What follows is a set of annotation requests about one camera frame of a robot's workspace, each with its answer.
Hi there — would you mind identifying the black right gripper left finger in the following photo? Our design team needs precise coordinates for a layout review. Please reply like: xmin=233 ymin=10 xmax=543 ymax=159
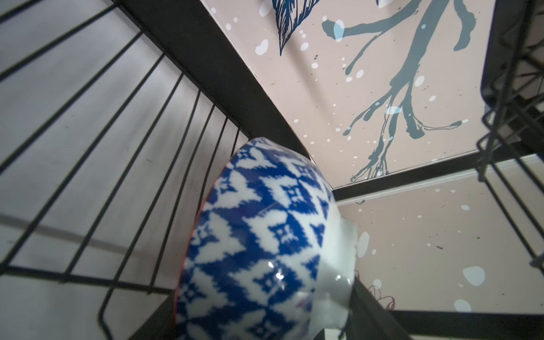
xmin=128 ymin=293 xmax=176 ymax=340

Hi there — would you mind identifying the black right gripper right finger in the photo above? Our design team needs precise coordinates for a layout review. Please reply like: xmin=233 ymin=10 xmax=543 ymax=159
xmin=344 ymin=280 xmax=411 ymax=340

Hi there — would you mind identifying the black two-tier dish rack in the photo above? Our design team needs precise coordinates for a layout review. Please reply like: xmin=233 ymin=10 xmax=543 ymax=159
xmin=0 ymin=0 xmax=544 ymax=340

